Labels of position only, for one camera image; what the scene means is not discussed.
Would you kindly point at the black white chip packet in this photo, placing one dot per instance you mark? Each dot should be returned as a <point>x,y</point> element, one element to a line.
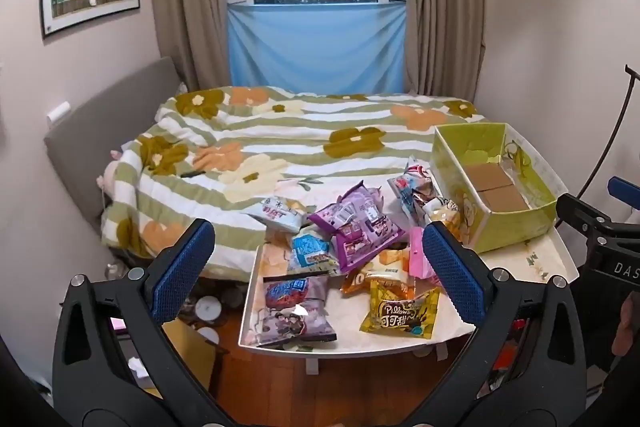
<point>447,211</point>

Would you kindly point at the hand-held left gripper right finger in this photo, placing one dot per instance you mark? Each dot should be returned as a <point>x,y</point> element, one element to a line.
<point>456,279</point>

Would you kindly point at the white wall switch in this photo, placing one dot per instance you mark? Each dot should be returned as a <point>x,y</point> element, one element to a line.
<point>58,113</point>

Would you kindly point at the black tripod stand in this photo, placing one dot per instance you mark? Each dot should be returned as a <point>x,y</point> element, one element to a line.
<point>631,79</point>

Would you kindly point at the person's right hand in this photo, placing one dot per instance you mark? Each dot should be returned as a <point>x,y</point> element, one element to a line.
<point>629,327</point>

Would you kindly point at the orange snack packet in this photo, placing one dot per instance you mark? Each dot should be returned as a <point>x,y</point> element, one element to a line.
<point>360,282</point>

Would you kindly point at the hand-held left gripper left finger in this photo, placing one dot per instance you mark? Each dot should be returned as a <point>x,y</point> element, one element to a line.
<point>184,274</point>

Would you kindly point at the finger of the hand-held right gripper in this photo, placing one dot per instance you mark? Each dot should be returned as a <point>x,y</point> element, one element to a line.
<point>595,219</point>
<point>626,192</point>

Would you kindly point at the green cardboard box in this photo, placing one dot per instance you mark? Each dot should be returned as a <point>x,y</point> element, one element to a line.
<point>505,227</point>

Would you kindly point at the white round container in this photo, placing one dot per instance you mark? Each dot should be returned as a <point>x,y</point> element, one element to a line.
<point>209,336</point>
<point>207,308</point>

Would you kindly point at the white tray table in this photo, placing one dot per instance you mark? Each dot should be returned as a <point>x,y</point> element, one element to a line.
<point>525,259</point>

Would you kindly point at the purple white snack packet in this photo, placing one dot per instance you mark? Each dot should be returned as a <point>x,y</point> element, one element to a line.
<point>292,314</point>

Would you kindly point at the brown cardboard box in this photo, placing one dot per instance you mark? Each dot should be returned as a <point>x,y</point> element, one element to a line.
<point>195,357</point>

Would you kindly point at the pink white snack packet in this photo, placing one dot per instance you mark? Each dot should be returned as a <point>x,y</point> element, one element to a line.
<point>417,259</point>

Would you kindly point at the large purple snack packet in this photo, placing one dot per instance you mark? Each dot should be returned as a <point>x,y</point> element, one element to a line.
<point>355,227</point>

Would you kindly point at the floral striped blanket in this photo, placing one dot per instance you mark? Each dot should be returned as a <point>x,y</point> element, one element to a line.
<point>280,137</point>

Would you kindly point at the blue snack packet red circle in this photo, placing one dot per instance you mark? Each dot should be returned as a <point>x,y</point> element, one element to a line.
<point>407,197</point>

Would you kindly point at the pink plush toy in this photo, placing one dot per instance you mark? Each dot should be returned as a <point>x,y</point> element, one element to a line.
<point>107,177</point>

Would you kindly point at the red white snack packet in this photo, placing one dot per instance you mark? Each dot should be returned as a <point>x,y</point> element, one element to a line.
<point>417,168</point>

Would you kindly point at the white potato chip packet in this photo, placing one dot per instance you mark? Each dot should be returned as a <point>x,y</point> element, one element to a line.
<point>277,213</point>

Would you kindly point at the cream yellow snack packet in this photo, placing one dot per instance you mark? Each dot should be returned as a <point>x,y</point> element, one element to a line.
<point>389,261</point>

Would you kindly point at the blue white snack packet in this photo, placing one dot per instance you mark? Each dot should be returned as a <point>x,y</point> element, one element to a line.
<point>310,252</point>

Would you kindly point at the light blue cloth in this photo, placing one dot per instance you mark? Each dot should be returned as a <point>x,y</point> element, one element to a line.
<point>315,47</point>

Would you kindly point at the grey padded headboard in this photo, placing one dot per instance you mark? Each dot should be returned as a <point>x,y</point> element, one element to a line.
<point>95,117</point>

